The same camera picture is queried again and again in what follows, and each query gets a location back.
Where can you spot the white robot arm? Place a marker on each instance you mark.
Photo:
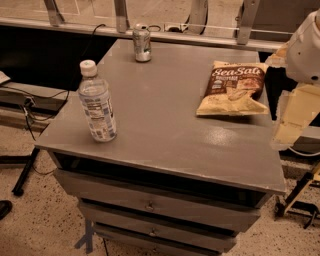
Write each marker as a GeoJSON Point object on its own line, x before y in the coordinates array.
{"type": "Point", "coordinates": [303, 52]}

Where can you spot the middle grey drawer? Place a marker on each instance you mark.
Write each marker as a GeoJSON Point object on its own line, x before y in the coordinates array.
{"type": "Point", "coordinates": [162, 227]}

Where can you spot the grey drawer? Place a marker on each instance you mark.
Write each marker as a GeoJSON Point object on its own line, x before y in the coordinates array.
{"type": "Point", "coordinates": [162, 227]}
{"type": "Point", "coordinates": [155, 244]}
{"type": "Point", "coordinates": [161, 202]}

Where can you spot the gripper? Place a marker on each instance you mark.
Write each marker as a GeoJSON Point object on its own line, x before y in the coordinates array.
{"type": "Point", "coordinates": [305, 55]}

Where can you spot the bottom grey drawer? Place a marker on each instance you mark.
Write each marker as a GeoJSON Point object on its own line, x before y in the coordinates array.
{"type": "Point", "coordinates": [155, 244]}

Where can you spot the yellow black stand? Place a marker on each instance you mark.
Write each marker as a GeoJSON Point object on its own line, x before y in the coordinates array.
{"type": "Point", "coordinates": [311, 211]}

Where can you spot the brown sea salt chip bag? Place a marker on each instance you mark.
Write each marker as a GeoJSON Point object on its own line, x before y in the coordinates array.
{"type": "Point", "coordinates": [234, 89]}

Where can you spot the clear plastic water bottle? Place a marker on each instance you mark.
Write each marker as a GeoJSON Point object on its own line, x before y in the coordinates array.
{"type": "Point", "coordinates": [95, 97]}

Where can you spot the top grey drawer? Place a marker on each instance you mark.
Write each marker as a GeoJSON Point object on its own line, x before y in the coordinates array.
{"type": "Point", "coordinates": [161, 202]}

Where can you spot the green soda can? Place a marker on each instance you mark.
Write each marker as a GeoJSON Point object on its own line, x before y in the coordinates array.
{"type": "Point", "coordinates": [142, 43]}

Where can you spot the black stand leg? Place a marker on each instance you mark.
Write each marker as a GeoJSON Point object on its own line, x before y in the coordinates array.
{"type": "Point", "coordinates": [18, 188]}

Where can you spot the grey drawer cabinet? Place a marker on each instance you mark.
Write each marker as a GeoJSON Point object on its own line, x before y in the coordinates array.
{"type": "Point", "coordinates": [161, 143]}

